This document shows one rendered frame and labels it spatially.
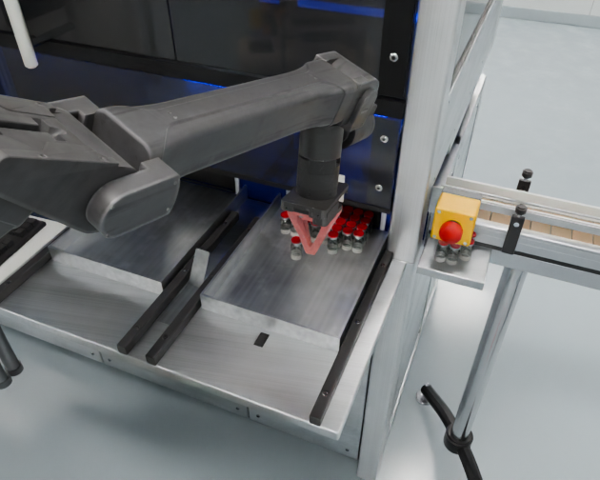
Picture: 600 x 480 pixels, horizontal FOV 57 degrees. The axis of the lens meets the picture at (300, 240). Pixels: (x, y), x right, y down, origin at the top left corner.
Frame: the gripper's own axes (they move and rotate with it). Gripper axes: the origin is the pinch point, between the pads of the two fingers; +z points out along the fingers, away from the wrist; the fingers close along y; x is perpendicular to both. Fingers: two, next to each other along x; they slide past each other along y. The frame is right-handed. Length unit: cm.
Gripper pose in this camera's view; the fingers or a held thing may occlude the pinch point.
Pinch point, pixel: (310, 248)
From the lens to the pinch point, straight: 80.4
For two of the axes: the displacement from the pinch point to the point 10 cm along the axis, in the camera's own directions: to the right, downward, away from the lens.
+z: -0.7, 8.7, 4.9
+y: 3.8, -4.3, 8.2
